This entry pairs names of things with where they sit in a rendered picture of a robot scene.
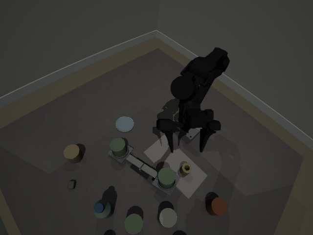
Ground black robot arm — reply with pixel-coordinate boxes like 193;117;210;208
171;47;230;132

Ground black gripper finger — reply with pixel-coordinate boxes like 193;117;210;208
200;129;216;153
161;130;174;153

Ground grey-green bottle with blue cap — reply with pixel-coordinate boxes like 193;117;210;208
93;199;114;219

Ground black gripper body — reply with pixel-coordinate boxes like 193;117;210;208
156;101;221;131

